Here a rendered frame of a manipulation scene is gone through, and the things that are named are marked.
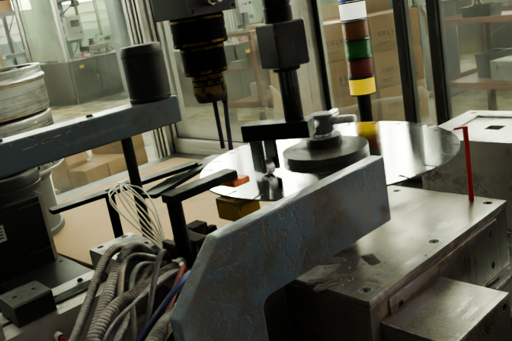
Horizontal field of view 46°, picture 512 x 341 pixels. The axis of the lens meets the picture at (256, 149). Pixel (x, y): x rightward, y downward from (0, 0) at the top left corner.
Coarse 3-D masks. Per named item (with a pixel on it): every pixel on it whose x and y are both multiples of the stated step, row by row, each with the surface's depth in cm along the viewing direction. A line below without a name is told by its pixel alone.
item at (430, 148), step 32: (352, 128) 89; (384, 128) 85; (416, 128) 82; (224, 160) 83; (352, 160) 73; (384, 160) 70; (416, 160) 68; (448, 160) 66; (224, 192) 69; (256, 192) 67; (288, 192) 65
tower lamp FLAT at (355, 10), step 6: (360, 0) 99; (342, 6) 100; (348, 6) 99; (354, 6) 99; (360, 6) 99; (342, 12) 100; (348, 12) 99; (354, 12) 99; (360, 12) 99; (342, 18) 101; (348, 18) 100; (354, 18) 99; (360, 18) 99
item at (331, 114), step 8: (320, 112) 77; (328, 112) 76; (336, 112) 79; (320, 120) 75; (328, 120) 75; (336, 120) 75; (344, 120) 74; (352, 120) 74; (320, 128) 75; (328, 128) 75; (312, 136) 76; (320, 136) 76
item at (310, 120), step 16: (288, 80) 67; (288, 96) 68; (288, 112) 68; (256, 128) 70; (272, 128) 69; (288, 128) 69; (304, 128) 68; (256, 144) 71; (272, 144) 72; (256, 160) 72
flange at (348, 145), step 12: (336, 132) 77; (300, 144) 80; (312, 144) 75; (324, 144) 75; (336, 144) 75; (348, 144) 76; (360, 144) 75; (288, 156) 76; (300, 156) 74; (312, 156) 73; (324, 156) 73; (336, 156) 72; (348, 156) 72; (360, 156) 73
